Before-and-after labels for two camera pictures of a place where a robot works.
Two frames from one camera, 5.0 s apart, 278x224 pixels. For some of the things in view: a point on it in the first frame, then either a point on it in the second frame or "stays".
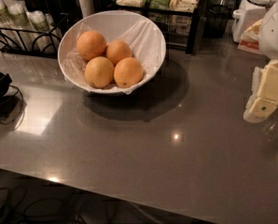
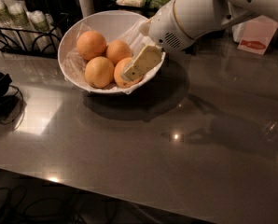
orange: x=91 y=44 stays
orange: x=128 y=72 stays
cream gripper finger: x=270 y=88 to x=195 y=11
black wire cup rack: x=35 y=43 stays
